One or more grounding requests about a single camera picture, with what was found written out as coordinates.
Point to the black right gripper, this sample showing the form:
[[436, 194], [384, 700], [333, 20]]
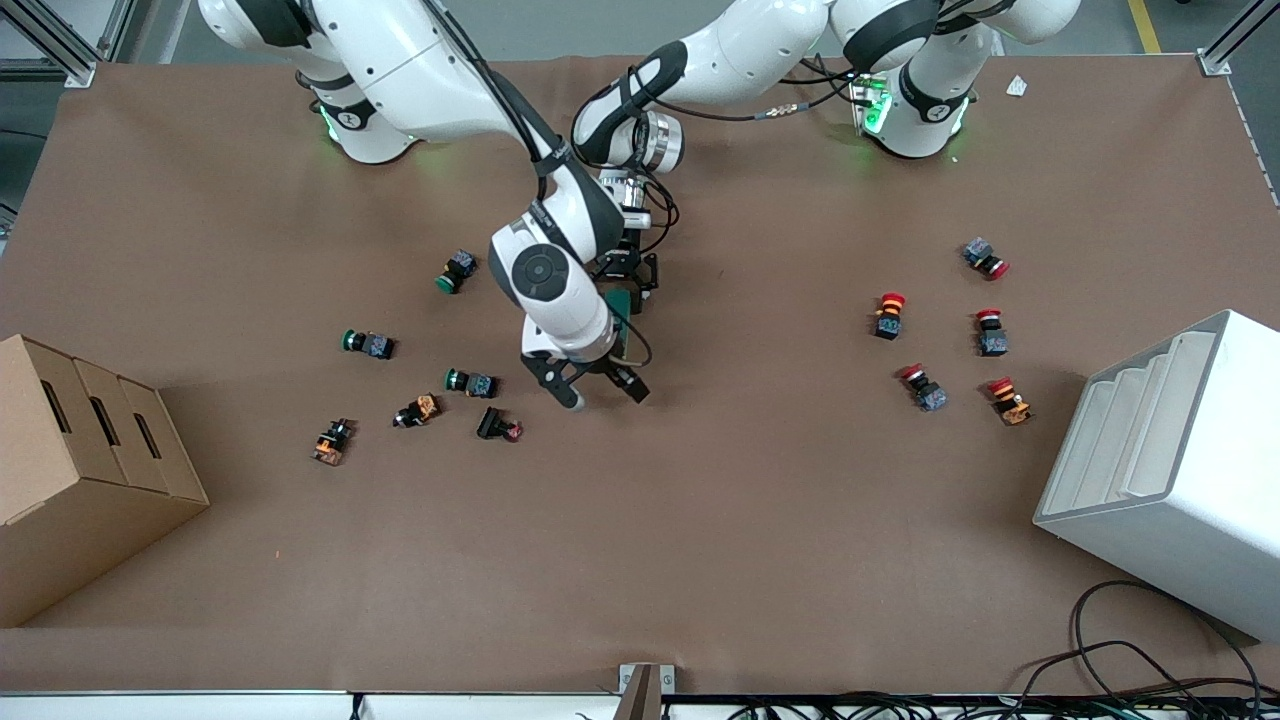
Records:
[[627, 381]]

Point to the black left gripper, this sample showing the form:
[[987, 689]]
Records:
[[628, 264]]

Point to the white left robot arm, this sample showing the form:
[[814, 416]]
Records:
[[760, 50]]

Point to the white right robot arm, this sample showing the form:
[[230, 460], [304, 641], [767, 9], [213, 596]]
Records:
[[420, 70]]

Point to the brown paper table cover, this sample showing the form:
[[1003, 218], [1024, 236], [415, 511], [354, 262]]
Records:
[[700, 520]]

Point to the red mushroom button yellow collar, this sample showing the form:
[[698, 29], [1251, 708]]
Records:
[[889, 318]]

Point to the red mushroom button grey block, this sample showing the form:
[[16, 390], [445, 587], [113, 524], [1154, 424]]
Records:
[[925, 390], [992, 338], [985, 260]]

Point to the red mushroom button orange block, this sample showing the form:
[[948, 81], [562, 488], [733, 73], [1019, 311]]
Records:
[[1010, 403]]

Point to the white paper scrap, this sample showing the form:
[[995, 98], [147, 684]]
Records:
[[1017, 86]]

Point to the brown cardboard box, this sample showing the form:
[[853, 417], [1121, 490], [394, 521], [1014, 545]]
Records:
[[90, 500]]

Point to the white stepped storage rack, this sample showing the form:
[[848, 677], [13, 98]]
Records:
[[1190, 500]]

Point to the black switch with red end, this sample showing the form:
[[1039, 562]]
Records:
[[494, 423]]

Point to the green push button switch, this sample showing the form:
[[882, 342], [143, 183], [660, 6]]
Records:
[[370, 345], [457, 271], [472, 383]]

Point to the black button orange block switch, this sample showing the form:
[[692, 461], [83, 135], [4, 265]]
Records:
[[332, 442], [418, 410]]

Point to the grey metal bracket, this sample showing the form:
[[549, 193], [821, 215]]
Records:
[[645, 690]]

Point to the white table edge rail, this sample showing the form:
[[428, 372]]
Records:
[[200, 706]]

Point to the grey aluminium frame profile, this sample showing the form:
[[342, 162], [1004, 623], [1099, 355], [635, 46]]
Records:
[[1215, 62], [78, 72]]

